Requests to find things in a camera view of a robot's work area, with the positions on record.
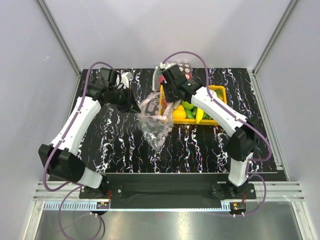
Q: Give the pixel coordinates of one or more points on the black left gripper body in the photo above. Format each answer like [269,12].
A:
[124,100]

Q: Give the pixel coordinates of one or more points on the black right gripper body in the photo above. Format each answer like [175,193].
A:
[170,95]

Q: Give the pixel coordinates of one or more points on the green fake apple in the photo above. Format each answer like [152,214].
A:
[187,105]

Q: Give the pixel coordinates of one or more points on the yellow fake pear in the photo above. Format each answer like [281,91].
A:
[179,113]

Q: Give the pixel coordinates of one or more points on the yellow fake banana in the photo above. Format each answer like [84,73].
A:
[199,115]

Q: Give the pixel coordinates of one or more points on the clear zip top bag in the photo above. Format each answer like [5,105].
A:
[155,119]

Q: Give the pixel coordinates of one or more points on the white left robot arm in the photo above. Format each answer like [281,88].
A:
[60,157]

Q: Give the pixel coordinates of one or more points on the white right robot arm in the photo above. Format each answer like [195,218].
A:
[242,139]

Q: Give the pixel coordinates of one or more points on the polka dot zip bag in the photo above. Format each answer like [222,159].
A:
[175,71]

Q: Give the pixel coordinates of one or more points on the green fake cucumber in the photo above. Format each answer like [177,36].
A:
[191,113]

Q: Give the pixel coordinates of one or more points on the green fake cabbage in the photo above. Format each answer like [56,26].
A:
[213,94]

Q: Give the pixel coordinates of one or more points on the yellow plastic bin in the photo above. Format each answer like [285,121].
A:
[208,121]

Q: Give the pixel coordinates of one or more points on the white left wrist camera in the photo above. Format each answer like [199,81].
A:
[123,81]

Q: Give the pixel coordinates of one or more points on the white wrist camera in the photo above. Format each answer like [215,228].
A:
[123,81]
[164,66]

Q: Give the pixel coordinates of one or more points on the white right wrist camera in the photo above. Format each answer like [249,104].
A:
[164,66]

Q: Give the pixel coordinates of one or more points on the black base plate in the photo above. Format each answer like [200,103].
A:
[216,185]

